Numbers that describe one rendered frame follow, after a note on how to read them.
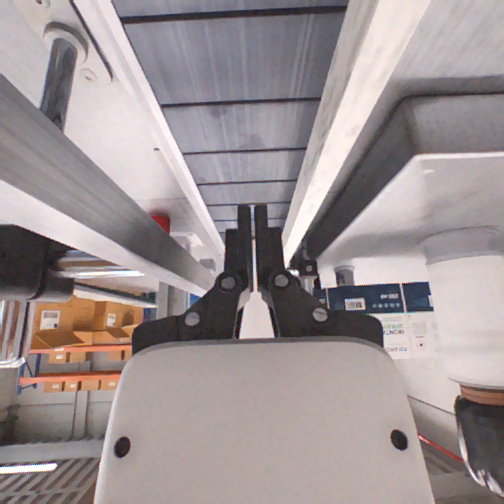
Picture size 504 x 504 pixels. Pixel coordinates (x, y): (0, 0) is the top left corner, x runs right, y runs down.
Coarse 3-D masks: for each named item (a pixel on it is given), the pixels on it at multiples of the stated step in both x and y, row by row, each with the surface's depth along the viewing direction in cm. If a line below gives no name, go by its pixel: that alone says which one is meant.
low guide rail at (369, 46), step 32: (352, 0) 7; (384, 0) 6; (416, 0) 6; (352, 32) 7; (384, 32) 6; (352, 64) 7; (384, 64) 7; (352, 96) 8; (320, 128) 11; (352, 128) 9; (320, 160) 11; (320, 192) 14; (288, 224) 22; (288, 256) 29
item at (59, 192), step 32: (0, 96) 3; (0, 128) 3; (32, 128) 4; (0, 160) 3; (32, 160) 4; (64, 160) 4; (0, 192) 3; (32, 192) 4; (64, 192) 4; (96, 192) 5; (32, 224) 5; (64, 224) 5; (96, 224) 5; (128, 224) 7; (128, 256) 7; (160, 256) 9; (192, 256) 13; (192, 288) 15
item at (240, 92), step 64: (128, 0) 8; (192, 0) 8; (256, 0) 8; (320, 0) 8; (192, 64) 11; (256, 64) 11; (320, 64) 11; (192, 128) 14; (256, 128) 14; (256, 192) 22
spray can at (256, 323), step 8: (256, 280) 31; (256, 288) 31; (256, 296) 31; (248, 304) 31; (256, 304) 31; (264, 304) 31; (248, 312) 31; (256, 312) 31; (264, 312) 31; (248, 320) 31; (256, 320) 30; (264, 320) 30; (248, 328) 30; (256, 328) 30; (264, 328) 30; (240, 336) 31; (248, 336) 30; (256, 336) 30; (264, 336) 30; (272, 336) 30
